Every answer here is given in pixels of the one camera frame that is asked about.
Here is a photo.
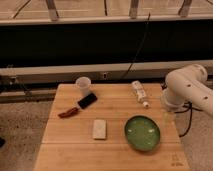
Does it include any white sponge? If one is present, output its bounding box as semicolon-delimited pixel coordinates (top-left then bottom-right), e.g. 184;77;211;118
93;119;107;139

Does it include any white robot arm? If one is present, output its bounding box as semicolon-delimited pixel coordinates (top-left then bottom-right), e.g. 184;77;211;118
161;64;213;118

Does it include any black rectangular block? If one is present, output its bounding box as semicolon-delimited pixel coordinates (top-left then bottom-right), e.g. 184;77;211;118
78;93;97;109

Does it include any green ceramic bowl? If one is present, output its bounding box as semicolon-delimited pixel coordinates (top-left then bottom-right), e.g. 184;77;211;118
124;115;161;152

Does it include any black hanging cable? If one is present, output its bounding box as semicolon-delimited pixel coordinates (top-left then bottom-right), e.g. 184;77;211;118
119;12;152;81

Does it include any translucent plastic cup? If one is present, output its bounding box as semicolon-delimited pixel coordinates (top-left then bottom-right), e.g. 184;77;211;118
75;77;91;97

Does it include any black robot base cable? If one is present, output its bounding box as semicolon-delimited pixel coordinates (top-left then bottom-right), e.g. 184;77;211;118
174;101;203;138

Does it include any red chili pepper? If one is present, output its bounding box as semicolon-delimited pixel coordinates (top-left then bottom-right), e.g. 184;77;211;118
58;107;79;118

